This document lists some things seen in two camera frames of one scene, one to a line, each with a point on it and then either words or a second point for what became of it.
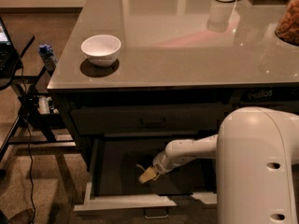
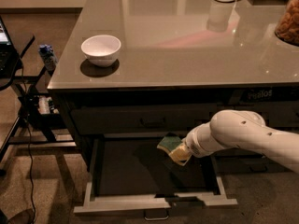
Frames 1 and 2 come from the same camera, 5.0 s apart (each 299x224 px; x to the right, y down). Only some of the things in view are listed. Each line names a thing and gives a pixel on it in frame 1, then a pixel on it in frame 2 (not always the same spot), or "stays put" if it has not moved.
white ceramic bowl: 101,49 stays put
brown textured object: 287,28 stays put
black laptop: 8,56 stays put
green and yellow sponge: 149,173 to 169,143
